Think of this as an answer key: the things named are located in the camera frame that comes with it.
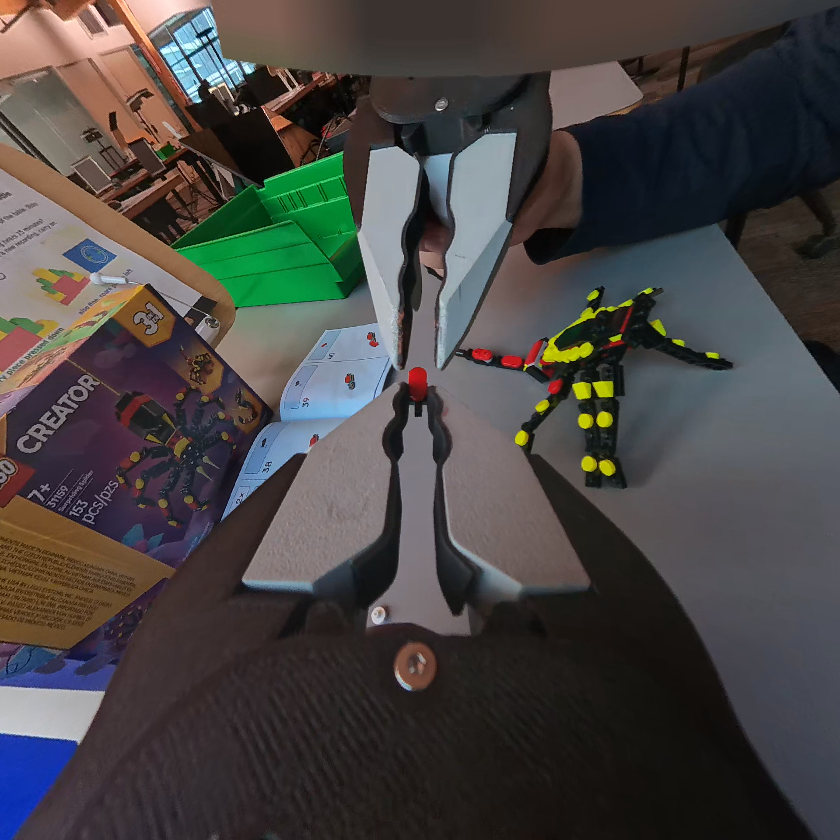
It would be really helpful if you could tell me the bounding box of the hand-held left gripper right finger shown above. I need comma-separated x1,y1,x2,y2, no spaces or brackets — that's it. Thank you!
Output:
428,382,592,616

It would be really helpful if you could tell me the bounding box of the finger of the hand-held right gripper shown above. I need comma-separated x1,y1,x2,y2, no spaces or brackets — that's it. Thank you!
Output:
433,130,517,373
356,144,425,370

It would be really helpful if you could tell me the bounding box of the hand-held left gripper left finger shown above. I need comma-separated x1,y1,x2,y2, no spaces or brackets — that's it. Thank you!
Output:
241,382,409,609

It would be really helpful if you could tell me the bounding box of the person's right forearm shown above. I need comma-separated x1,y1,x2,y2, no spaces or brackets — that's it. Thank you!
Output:
524,7,840,265

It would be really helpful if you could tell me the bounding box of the lego instruction booklet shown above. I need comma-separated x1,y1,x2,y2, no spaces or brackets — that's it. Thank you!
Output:
222,322,396,521

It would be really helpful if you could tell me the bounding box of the black yellow lego creature model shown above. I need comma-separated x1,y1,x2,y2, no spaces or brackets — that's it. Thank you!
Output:
455,285,734,491

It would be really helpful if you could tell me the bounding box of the purple yellow lego box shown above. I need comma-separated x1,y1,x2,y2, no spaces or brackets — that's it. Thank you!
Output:
0,282,274,691

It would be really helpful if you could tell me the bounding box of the person's right hand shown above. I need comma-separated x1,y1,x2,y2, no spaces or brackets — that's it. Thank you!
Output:
420,131,585,271

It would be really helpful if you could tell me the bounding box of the green plastic bin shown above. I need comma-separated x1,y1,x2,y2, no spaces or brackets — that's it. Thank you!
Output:
172,151,366,311

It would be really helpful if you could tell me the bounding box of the white background table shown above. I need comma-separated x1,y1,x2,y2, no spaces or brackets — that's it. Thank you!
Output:
550,61,645,130

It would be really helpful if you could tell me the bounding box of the wooden clipboard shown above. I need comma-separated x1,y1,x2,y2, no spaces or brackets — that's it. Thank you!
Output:
0,143,238,395

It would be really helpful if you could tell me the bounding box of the large paned window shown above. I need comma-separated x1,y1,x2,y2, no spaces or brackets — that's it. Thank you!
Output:
157,10,257,89

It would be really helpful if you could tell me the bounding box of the white tethered pin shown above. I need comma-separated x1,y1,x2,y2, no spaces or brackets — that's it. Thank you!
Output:
88,271,221,327

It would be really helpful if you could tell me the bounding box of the blue plastic bin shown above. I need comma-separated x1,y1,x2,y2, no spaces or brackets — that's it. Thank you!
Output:
0,731,81,840

